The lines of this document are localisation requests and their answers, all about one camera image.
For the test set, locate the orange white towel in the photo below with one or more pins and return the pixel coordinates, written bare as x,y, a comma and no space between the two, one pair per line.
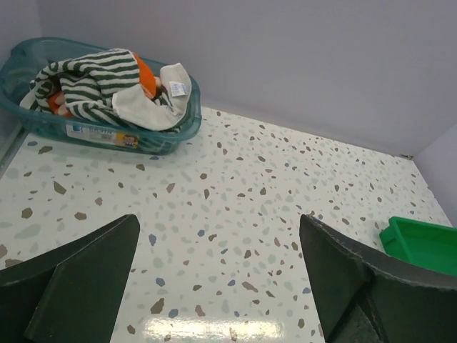
84,87

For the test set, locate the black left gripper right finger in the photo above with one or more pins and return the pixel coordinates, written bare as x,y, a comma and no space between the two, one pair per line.
364,295

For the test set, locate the green plastic tray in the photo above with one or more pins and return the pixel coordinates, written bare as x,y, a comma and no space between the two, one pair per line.
430,246

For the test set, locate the green white striped towel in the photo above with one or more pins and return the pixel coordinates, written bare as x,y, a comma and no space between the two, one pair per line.
120,133

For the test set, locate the cream white towel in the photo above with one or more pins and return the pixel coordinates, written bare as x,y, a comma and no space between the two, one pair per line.
156,103

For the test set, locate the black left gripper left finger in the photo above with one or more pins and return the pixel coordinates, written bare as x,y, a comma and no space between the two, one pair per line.
72,293

